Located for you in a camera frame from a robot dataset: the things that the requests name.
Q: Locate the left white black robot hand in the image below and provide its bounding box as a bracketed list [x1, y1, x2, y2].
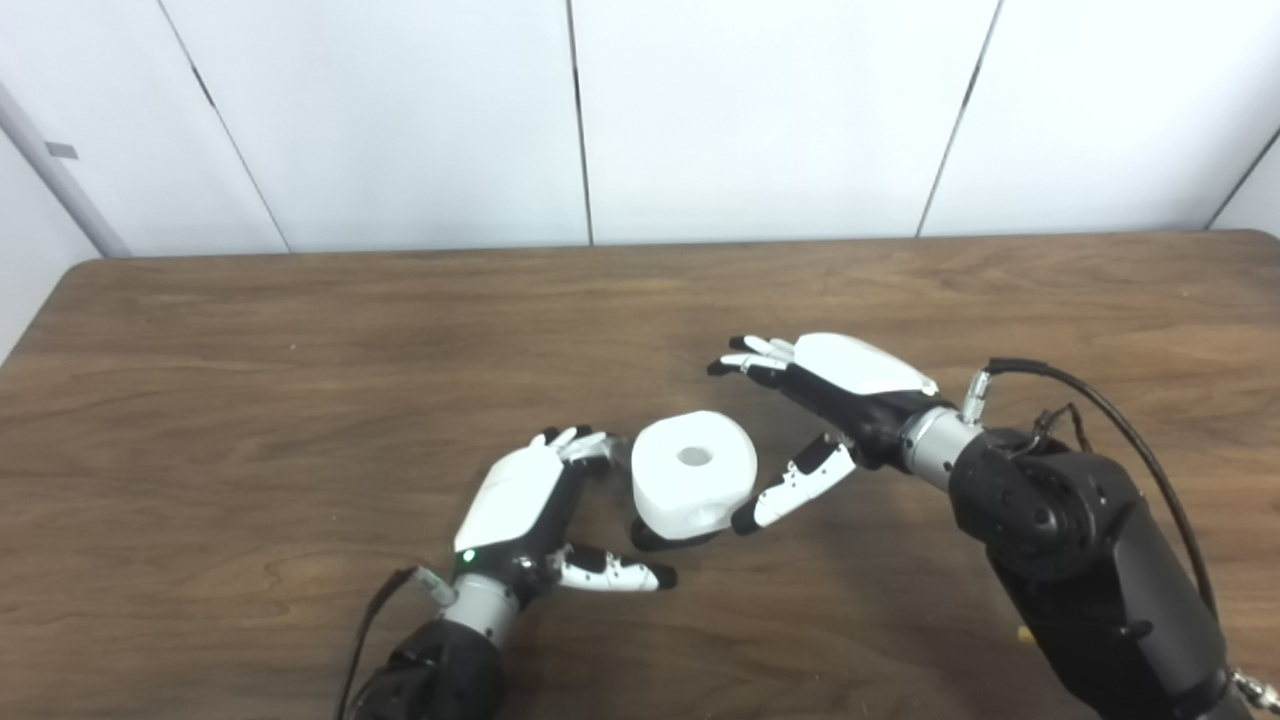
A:
[452, 426, 678, 606]

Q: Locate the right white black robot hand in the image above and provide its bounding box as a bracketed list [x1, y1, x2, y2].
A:
[707, 332, 941, 536]

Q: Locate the black flanged holder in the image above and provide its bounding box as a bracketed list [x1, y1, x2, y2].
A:
[630, 515, 721, 552]

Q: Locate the round white piece with hole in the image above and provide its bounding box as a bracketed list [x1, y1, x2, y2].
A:
[631, 410, 758, 542]

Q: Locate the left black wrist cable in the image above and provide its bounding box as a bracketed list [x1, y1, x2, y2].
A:
[335, 566, 456, 720]

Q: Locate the thin braided wire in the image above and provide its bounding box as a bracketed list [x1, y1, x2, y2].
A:
[1028, 403, 1093, 453]

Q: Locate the grey wall corner strip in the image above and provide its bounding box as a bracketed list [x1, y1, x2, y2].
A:
[0, 80, 133, 259]

